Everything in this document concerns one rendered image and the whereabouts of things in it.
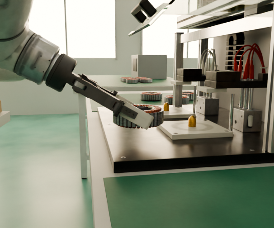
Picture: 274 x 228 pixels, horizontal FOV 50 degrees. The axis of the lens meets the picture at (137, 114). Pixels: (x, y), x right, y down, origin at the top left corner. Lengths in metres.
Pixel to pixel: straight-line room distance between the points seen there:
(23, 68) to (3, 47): 0.06
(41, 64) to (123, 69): 4.90
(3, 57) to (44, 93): 4.91
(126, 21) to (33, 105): 2.22
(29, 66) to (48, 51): 0.04
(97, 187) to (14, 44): 0.29
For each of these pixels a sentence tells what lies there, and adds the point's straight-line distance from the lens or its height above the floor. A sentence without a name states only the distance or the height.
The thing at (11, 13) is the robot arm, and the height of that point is 1.01.
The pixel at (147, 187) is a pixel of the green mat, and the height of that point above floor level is 0.75.
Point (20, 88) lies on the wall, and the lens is 5.55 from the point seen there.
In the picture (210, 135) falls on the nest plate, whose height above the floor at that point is 0.78.
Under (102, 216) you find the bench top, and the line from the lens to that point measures 0.41.
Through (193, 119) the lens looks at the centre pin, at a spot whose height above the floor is 0.80.
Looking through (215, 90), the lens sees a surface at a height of 0.88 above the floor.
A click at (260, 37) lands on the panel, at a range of 0.97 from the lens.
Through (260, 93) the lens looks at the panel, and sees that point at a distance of 0.96.
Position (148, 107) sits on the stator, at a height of 0.84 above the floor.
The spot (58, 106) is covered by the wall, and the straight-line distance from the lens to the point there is 5.50.
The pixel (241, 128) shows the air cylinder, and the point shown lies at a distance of 0.79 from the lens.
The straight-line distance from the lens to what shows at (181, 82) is 0.96.
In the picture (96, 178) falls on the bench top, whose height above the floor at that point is 0.75.
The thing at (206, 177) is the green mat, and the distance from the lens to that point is 0.53.
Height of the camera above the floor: 0.95
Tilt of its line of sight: 10 degrees down
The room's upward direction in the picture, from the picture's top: straight up
